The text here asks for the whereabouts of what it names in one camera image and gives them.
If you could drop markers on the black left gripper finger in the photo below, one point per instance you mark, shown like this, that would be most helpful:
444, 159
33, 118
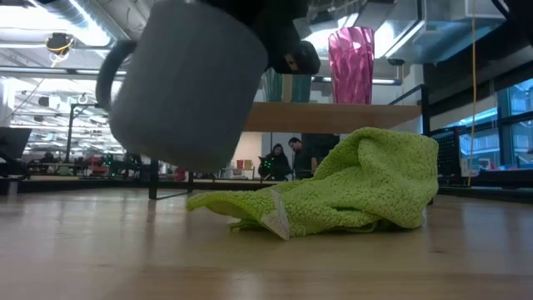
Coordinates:
297, 58

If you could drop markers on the pink faceted tumbler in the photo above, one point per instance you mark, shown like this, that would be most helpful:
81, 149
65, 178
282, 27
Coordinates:
351, 66

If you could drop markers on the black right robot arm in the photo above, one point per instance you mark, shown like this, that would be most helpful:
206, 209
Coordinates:
520, 16

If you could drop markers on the wooden shelf board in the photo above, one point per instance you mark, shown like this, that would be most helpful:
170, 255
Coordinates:
333, 116

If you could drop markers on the person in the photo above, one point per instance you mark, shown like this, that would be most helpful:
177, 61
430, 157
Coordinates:
301, 160
278, 163

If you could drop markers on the lime green microfibre cloth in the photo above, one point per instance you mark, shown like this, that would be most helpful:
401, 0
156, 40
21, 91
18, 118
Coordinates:
366, 187

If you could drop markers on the black perforated panel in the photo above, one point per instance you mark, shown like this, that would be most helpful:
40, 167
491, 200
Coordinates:
447, 154

